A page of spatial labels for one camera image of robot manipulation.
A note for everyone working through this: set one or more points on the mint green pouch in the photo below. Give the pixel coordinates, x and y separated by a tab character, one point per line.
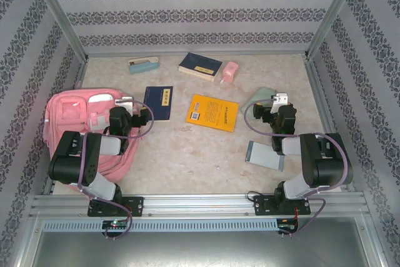
259	95

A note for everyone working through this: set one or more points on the thin dark blue book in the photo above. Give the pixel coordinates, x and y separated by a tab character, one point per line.
162	98

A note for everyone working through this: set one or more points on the grey notebook teal spine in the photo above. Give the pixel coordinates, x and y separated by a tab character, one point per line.
262	156

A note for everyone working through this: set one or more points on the light blue pencil case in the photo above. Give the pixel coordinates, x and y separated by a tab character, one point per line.
143	67

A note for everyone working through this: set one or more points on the small pink bottle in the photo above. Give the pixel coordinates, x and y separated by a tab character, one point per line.
229	71

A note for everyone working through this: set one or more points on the yellow book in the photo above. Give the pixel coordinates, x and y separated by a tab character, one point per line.
212	113

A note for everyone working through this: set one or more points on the pink backpack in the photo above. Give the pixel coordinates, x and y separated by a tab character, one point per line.
68	117

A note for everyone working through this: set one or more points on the thick dark blue book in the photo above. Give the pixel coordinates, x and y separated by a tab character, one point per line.
200	63

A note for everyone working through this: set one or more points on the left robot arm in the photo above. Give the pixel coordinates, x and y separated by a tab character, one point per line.
72	160

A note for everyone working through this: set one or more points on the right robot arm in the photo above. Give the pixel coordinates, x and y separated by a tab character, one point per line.
328	160

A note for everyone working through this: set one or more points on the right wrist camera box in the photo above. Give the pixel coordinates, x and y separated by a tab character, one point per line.
279	101

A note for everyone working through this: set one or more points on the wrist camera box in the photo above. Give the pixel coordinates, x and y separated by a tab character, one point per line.
123	102
279	101

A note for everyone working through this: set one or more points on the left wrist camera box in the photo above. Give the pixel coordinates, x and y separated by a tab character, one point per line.
123	102

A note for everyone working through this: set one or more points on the aluminium side rail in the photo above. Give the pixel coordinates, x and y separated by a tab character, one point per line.
316	85
80	76

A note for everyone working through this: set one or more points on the aluminium frame crossbar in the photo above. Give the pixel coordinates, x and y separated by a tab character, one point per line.
197	52

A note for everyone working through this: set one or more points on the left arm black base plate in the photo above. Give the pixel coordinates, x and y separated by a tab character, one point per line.
134	206

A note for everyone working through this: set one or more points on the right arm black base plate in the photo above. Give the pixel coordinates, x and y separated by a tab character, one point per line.
262	206

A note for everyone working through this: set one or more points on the aluminium frame post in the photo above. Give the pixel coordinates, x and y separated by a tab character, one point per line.
60	13
330	13

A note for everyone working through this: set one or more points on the aluminium mounting rail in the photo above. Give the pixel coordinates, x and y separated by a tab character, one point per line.
197	204

